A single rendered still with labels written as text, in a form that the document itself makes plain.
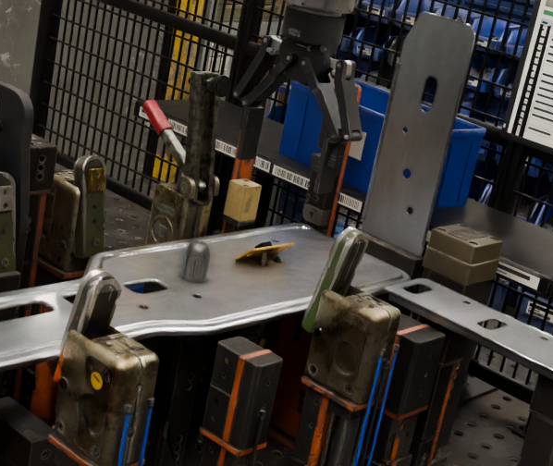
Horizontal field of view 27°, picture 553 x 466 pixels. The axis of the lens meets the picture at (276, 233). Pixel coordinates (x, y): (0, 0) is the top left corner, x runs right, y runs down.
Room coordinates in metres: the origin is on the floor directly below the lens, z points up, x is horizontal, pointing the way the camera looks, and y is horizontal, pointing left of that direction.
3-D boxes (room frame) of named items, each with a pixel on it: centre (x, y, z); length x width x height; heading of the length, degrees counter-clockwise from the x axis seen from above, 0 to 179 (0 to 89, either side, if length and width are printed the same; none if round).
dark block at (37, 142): (1.39, 0.33, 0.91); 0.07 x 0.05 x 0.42; 51
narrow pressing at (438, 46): (1.63, -0.17, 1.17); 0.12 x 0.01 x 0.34; 51
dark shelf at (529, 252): (1.90, -0.11, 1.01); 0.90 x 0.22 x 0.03; 51
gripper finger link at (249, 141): (1.48, 0.06, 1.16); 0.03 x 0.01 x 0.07; 141
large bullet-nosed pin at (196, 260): (1.34, 0.09, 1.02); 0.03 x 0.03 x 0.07
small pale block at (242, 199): (1.58, 0.06, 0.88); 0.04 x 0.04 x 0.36; 51
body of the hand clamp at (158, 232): (1.54, 0.14, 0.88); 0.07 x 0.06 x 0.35; 51
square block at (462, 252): (1.57, -0.26, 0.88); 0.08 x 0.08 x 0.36; 51
